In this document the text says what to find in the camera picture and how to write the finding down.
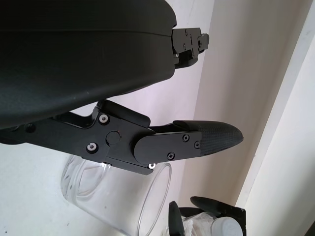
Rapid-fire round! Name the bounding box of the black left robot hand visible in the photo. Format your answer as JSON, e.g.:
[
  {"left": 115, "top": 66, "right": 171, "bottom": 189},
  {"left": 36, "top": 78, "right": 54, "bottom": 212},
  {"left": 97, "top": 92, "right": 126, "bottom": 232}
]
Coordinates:
[{"left": 0, "top": 0, "right": 244, "bottom": 177}]

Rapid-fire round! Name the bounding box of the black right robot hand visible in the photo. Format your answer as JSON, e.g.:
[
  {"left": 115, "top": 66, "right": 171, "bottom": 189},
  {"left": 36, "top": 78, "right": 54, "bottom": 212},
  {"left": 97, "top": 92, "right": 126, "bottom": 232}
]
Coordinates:
[{"left": 168, "top": 196, "right": 247, "bottom": 236}]

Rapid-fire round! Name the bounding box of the clear water bottle white cap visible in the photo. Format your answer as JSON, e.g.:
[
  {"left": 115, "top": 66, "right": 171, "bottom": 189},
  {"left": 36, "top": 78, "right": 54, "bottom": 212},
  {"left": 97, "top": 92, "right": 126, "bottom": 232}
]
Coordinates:
[{"left": 181, "top": 211, "right": 244, "bottom": 236}]

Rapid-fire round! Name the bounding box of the clear plastic cup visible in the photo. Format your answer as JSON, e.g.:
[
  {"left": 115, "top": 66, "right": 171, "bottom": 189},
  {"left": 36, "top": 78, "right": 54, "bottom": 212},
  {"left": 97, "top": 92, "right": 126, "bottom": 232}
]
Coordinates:
[{"left": 60, "top": 154, "right": 173, "bottom": 236}]

